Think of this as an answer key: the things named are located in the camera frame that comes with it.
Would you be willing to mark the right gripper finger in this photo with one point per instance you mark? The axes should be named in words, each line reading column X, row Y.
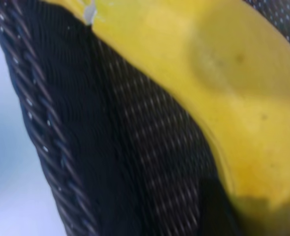
column 216, row 214

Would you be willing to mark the yellow banana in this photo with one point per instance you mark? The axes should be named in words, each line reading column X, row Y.
column 233, row 110

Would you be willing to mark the dark brown wicker basket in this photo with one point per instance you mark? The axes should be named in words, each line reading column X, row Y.
column 110, row 147

